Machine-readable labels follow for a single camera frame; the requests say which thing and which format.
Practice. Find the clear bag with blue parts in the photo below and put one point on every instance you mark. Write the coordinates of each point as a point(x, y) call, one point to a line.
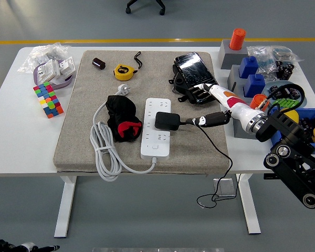
point(262, 60)

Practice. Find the pile of black capacitors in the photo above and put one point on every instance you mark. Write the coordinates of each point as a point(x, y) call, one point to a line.
point(284, 70)

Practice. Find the black and red cloth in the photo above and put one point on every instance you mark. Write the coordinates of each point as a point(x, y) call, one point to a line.
point(120, 113)

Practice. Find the blue plastic bin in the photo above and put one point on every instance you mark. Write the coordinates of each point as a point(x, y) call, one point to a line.
point(308, 111)

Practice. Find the clear bag with white parts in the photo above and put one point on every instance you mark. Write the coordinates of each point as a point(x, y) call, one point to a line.
point(42, 52)

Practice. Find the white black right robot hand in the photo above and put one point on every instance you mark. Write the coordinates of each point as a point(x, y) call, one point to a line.
point(236, 107)

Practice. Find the green ribbed parts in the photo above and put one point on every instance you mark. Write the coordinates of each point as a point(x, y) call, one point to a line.
point(288, 102)

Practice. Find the clear bag with metal parts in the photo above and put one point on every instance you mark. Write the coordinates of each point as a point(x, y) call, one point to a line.
point(284, 53)

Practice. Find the blue-grey round plate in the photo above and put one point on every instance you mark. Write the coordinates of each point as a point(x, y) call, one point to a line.
point(265, 90)

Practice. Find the white table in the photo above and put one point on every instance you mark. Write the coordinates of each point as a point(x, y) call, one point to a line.
point(15, 147)

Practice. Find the black capacitors on plate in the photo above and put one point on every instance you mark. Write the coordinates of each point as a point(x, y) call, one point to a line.
point(286, 92)

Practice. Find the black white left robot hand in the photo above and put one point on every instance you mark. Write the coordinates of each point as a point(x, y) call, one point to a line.
point(29, 246)

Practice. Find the grey square holder block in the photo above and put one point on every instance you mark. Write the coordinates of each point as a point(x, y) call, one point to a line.
point(241, 131)
point(227, 59)
point(233, 74)
point(240, 86)

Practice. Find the dark brown small cylinder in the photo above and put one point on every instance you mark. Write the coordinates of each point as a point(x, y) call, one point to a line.
point(98, 63)

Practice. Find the black cylinders in bin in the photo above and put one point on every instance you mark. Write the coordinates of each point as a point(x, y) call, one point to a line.
point(311, 123)

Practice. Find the black office chair base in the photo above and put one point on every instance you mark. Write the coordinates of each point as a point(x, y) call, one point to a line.
point(144, 3)

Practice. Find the colourful cube puzzle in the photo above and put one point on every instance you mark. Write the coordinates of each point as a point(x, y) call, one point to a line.
point(48, 101)

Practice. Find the black pouch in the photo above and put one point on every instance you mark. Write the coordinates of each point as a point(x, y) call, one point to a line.
point(179, 84)

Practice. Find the grey-brown fabric mat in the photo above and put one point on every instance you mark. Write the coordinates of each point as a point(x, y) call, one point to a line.
point(194, 149)

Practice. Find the black table control panel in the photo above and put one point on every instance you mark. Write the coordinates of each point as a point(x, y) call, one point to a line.
point(269, 176)

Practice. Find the black glossy phone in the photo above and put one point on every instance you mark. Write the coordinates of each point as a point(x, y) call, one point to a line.
point(191, 68)

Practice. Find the blue block with knob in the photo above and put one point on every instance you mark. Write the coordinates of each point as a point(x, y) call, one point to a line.
point(248, 67)
point(254, 85)

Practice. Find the white wall socket panel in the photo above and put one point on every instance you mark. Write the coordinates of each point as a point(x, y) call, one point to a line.
point(47, 71)
point(67, 67)

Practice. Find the clear floor plate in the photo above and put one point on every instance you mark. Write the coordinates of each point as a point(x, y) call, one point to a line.
point(225, 187)

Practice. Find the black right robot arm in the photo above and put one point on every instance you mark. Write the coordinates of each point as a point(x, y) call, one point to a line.
point(286, 131)

